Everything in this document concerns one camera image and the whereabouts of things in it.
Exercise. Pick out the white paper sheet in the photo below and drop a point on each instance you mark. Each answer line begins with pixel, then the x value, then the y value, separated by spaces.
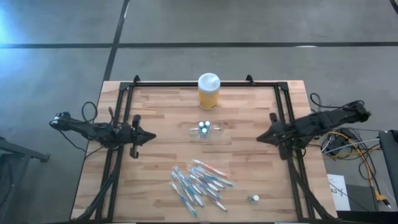
pixel 337 199

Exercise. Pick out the dark grey cabinet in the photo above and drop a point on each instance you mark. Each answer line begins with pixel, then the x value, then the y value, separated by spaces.
pixel 390 161

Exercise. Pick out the black power adapter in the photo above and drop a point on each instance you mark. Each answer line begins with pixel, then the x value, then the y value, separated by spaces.
pixel 335 143

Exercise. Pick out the blue mouthwash bottle white cap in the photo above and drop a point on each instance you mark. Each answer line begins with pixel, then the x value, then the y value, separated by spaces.
pixel 204 130
pixel 207 123
pixel 255 198
pixel 201 124

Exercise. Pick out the black metal stand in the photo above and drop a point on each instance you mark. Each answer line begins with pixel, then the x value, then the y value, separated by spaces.
pixel 25 154

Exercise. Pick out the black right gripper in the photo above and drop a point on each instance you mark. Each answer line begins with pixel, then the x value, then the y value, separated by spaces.
pixel 286 135

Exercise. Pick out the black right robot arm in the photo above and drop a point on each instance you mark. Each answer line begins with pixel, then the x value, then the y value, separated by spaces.
pixel 326 119

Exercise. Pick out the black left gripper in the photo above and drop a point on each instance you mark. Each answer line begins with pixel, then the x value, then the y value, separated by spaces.
pixel 130 137

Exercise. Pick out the clear acrylic organizer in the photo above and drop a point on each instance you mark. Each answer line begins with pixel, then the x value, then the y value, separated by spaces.
pixel 217 132

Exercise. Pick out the yellow canister white lid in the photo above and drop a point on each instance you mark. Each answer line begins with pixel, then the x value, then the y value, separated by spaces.
pixel 209 93

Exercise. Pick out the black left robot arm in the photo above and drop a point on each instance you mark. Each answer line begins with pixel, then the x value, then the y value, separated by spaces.
pixel 102 135

